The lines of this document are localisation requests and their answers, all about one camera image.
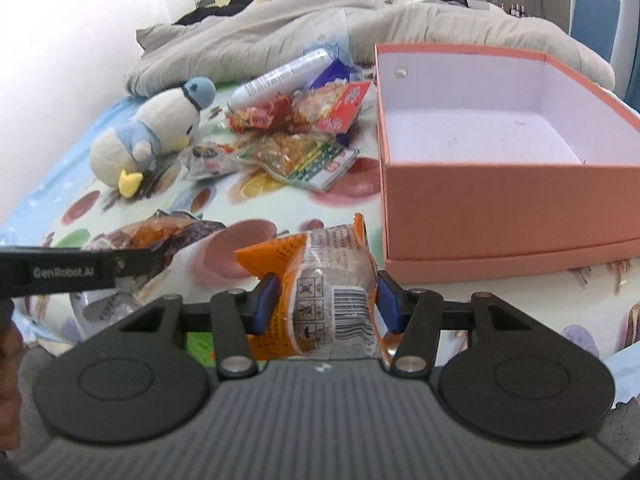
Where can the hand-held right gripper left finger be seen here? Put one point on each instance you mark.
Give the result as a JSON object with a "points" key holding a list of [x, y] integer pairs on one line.
{"points": [[262, 305]]}

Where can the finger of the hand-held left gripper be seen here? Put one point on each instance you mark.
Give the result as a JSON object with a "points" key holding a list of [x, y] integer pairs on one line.
{"points": [[60, 272]]}

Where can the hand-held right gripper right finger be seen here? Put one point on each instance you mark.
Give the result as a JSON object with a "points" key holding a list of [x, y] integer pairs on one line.
{"points": [[387, 305]]}

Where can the brown orange snack packet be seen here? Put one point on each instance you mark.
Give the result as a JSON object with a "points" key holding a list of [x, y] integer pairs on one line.
{"points": [[165, 227]]}

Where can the pink cardboard box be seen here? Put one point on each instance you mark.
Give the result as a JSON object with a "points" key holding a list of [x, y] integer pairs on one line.
{"points": [[500, 210]]}

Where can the clear orange snack packet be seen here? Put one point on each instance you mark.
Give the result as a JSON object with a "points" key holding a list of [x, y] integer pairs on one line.
{"points": [[295, 157]]}

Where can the red white snack packet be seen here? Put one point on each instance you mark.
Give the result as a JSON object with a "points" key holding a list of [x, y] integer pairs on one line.
{"points": [[340, 105]]}

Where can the blue snack packet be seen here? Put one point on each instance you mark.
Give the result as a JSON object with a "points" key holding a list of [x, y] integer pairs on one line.
{"points": [[332, 72]]}

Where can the food print bed sheet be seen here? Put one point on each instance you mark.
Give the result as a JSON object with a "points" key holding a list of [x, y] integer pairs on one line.
{"points": [[200, 200]]}

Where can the grey cloth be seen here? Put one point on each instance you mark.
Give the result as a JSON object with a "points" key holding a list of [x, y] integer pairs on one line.
{"points": [[35, 400]]}

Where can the small clear snack packet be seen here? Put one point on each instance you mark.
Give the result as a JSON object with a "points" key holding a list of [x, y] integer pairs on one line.
{"points": [[205, 160]]}

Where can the penguin plush toy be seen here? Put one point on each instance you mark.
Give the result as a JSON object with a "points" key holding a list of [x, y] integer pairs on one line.
{"points": [[160, 120]]}

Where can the white spray bottle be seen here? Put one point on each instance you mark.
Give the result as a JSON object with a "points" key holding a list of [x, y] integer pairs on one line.
{"points": [[280, 77]]}

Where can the clear blue plastic bag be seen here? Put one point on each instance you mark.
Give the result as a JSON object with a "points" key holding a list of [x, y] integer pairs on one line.
{"points": [[332, 35]]}

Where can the grey duvet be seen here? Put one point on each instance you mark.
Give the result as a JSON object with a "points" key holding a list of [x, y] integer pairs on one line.
{"points": [[260, 25]]}

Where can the black clothing pile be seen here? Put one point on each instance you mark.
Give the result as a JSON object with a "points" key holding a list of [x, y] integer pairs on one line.
{"points": [[235, 2]]}

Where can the row of small bottles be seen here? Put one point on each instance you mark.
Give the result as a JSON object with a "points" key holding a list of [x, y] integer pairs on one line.
{"points": [[517, 10]]}

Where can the blue folding chair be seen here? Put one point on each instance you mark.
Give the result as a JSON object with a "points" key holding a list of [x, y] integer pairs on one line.
{"points": [[595, 20]]}

